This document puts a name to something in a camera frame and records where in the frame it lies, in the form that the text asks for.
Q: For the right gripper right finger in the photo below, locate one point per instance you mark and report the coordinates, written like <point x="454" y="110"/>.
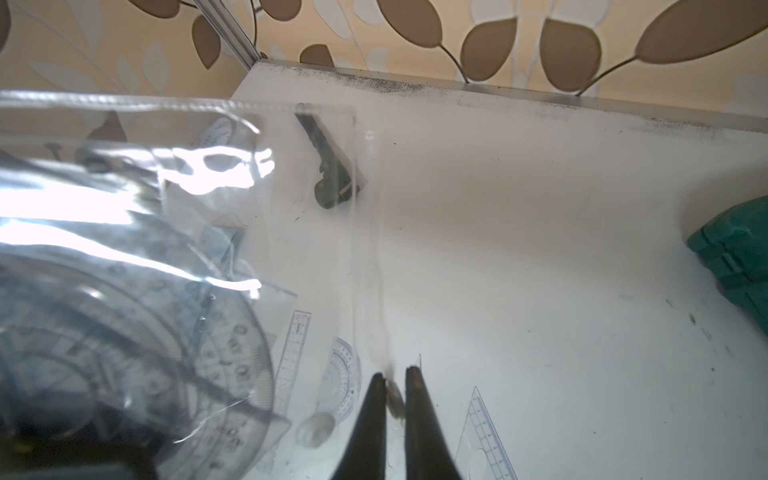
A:
<point x="426" y="453"/>

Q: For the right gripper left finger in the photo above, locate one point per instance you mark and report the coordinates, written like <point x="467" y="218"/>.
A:
<point x="364" y="457"/>

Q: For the clear triangle ruler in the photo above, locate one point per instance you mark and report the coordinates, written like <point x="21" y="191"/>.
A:
<point x="480" y="453"/>

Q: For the clear protractor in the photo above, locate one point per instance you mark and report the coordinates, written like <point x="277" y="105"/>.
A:
<point x="341" y="382"/>

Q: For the clear straight ruler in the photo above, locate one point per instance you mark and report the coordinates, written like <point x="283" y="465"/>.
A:
<point x="285" y="378"/>

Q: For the green plastic tool case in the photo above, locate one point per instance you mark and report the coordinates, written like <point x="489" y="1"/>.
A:
<point x="733" y="247"/>

